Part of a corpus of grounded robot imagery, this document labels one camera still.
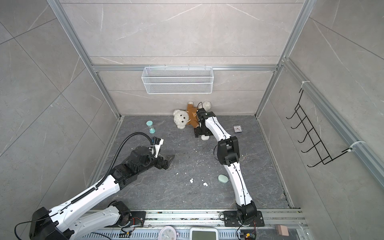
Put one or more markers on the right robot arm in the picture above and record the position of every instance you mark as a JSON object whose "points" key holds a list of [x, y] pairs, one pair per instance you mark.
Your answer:
{"points": [[228, 155]]}

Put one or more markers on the white earbud charging case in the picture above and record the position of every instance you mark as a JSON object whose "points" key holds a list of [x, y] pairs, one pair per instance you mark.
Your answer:
{"points": [[205, 138]]}

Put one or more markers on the small square clock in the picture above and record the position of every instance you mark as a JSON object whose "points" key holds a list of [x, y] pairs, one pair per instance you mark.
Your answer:
{"points": [[238, 129]]}

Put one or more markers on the pink block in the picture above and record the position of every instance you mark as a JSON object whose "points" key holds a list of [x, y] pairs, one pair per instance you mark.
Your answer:
{"points": [[282, 230]]}

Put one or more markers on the white wire mesh basket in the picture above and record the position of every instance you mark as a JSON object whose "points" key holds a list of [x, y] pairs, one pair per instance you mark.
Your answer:
{"points": [[178, 80]]}

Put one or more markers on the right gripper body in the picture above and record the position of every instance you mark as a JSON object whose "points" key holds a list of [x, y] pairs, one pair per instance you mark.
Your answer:
{"points": [[202, 130]]}

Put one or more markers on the black wall hook rack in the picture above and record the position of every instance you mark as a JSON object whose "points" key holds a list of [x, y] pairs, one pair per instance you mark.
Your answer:
{"points": [[312, 134]]}

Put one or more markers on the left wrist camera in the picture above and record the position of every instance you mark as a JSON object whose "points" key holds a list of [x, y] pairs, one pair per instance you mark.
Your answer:
{"points": [[156, 146]]}

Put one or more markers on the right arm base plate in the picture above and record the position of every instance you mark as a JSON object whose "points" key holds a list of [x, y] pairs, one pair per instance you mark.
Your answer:
{"points": [[232, 219]]}

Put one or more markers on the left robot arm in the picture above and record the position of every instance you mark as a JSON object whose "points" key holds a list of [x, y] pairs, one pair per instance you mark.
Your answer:
{"points": [[70, 221]]}

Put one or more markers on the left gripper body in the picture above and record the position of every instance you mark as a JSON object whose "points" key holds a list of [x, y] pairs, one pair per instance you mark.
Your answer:
{"points": [[163, 161]]}

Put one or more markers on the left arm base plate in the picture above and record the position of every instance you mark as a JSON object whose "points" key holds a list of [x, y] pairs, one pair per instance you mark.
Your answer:
{"points": [[135, 218]]}

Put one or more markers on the white teddy bear brown shirt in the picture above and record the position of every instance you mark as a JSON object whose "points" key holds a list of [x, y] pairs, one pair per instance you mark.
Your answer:
{"points": [[182, 118]]}

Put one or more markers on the green earbud charging case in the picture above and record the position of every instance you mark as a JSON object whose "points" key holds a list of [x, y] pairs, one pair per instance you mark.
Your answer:
{"points": [[223, 179]]}

